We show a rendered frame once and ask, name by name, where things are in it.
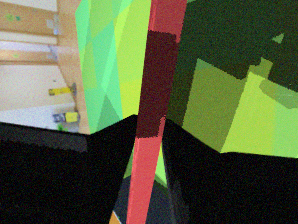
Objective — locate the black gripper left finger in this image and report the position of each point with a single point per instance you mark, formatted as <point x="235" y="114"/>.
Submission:
<point x="95" y="164"/>

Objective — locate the red lid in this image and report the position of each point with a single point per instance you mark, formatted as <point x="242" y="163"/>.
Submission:
<point x="164" y="32"/>

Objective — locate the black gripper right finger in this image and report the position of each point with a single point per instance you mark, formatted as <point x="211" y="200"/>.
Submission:
<point x="200" y="180"/>

